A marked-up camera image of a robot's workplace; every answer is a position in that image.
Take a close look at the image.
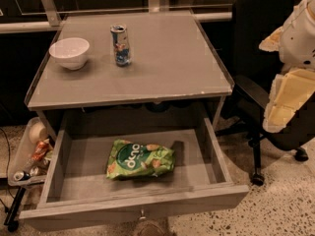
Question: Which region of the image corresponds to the metal drawer knob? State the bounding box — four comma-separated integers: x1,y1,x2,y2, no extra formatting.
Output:
139,209,147,220

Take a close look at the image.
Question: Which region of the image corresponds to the metal rail bracket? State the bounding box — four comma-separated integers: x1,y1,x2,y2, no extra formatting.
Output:
148,0,169,13
40,0,61,27

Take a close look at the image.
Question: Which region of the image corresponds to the black cart leg with wheel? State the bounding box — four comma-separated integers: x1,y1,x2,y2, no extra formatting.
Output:
4,187,26,232

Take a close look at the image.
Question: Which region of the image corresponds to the metal rail bracket centre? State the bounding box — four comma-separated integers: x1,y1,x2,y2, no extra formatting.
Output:
148,0,169,13

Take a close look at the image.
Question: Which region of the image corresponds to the orange snack packet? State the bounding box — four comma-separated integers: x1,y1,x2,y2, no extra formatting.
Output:
31,141,49,161

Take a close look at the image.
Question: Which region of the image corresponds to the white horizontal rail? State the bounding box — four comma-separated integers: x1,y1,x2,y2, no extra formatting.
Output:
0,10,232,33

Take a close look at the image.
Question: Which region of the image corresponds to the black cable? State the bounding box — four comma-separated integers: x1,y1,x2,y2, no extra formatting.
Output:
0,127,12,214

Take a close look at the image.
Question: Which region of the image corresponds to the white ceramic bowl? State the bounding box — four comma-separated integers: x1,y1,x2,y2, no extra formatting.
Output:
49,37,90,70

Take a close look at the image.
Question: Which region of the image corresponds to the cream round object in bin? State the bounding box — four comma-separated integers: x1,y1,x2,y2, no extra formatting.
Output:
29,122,48,144

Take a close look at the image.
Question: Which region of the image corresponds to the black office chair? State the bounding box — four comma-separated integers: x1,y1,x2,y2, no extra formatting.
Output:
217,0,315,186

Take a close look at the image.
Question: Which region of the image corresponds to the green rice chip bag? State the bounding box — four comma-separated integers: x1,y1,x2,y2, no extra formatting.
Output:
106,139,175,180

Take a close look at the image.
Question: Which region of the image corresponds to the clear plastic side bin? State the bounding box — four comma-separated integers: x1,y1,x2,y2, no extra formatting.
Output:
8,117,54,186

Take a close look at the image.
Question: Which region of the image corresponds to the open grey top drawer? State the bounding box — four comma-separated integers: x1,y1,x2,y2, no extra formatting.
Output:
20,119,249,231

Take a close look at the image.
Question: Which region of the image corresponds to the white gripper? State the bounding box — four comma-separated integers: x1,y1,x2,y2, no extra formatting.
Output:
259,0,315,133

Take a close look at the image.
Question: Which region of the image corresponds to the grey cabinet with counter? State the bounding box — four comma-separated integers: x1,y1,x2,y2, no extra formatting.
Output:
24,10,236,140

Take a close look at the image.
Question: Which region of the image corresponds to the metal rail bracket left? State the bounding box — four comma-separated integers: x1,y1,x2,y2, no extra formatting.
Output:
40,0,61,27

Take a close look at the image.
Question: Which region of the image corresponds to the blue silver drink can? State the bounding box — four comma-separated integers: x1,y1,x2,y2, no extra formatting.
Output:
110,24,130,66

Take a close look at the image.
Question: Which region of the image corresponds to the dark can in bin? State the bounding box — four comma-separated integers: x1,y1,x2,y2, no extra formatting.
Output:
13,170,31,182

